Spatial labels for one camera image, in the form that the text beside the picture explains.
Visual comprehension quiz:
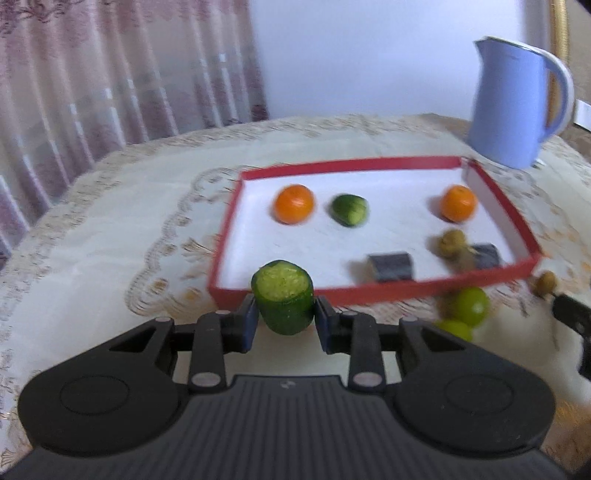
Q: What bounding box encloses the orange tangerine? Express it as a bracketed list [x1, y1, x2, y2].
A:
[440, 185, 478, 223]
[273, 184, 315, 225]

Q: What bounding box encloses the dark sugarcane piece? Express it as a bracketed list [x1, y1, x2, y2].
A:
[470, 243, 501, 270]
[369, 252, 414, 283]

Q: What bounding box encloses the green cucumber piece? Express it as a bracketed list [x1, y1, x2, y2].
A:
[329, 194, 369, 228]
[250, 260, 315, 336]

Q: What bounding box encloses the green lime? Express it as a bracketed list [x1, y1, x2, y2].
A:
[435, 319, 473, 342]
[444, 287, 490, 328]

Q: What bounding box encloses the red shallow box tray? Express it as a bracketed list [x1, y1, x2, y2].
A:
[207, 156, 542, 309]

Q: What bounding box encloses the brown longan fruit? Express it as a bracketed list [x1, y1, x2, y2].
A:
[437, 229, 468, 259]
[531, 270, 558, 298]

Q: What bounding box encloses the pink patterned curtain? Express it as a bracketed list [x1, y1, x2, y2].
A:
[1, 0, 267, 257]

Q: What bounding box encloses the white wall switch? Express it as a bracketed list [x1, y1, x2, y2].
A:
[573, 99, 591, 131]

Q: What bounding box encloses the blue electric kettle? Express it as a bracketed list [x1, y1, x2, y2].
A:
[468, 36, 575, 170]

